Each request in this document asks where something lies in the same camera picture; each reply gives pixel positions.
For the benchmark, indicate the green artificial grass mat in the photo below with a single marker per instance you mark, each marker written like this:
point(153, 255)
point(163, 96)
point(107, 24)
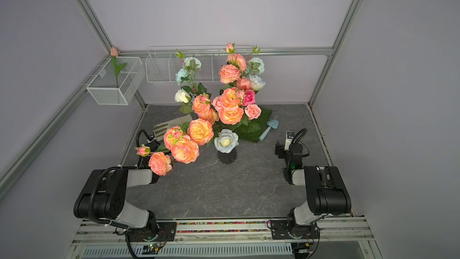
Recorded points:
point(255, 127)

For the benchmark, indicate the light blue trowel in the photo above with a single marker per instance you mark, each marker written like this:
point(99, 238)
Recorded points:
point(271, 124)

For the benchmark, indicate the white blue rose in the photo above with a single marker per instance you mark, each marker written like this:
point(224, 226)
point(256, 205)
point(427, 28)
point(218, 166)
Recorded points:
point(226, 141)

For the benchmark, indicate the small peach rose spray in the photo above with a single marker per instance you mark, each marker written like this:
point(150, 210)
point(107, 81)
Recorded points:
point(243, 73)

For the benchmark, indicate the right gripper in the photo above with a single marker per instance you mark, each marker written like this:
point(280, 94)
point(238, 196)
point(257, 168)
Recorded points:
point(284, 150)

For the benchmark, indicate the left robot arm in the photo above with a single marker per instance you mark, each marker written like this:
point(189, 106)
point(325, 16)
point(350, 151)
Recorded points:
point(103, 201)

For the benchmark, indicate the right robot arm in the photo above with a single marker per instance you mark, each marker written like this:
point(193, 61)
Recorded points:
point(326, 195)

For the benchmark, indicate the white wire wall rack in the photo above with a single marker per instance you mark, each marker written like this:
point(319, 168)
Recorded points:
point(162, 63)

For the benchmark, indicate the pink rose stem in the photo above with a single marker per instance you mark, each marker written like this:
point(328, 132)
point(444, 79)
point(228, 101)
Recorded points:
point(253, 111)

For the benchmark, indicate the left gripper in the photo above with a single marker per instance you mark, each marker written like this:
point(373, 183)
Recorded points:
point(151, 144)

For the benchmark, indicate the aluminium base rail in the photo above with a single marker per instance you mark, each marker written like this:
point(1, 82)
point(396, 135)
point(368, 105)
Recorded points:
point(222, 238)

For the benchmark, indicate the pale blue rose spray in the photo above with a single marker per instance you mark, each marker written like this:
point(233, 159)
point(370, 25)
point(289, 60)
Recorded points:
point(186, 79)

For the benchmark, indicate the large peach peony spray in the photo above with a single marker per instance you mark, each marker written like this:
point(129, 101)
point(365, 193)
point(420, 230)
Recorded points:
point(181, 144)

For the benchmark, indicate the magenta rose stem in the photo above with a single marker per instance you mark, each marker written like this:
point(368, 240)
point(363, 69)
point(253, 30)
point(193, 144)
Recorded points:
point(249, 98)

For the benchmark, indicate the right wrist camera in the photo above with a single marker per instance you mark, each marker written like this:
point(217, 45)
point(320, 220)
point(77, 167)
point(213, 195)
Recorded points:
point(289, 138)

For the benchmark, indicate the dark glass vase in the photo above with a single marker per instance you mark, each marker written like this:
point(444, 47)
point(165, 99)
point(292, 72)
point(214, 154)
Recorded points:
point(227, 158)

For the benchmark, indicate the peach peony bunch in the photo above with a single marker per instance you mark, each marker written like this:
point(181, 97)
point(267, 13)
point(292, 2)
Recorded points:
point(229, 106)

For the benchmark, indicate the beige garden glove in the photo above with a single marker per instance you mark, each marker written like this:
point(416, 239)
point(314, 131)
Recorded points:
point(160, 129)

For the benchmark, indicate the white mesh wall basket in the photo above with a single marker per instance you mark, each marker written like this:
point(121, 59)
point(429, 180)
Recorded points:
point(103, 87)

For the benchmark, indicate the pink tulip stem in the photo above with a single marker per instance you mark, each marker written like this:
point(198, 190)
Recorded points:
point(117, 67)

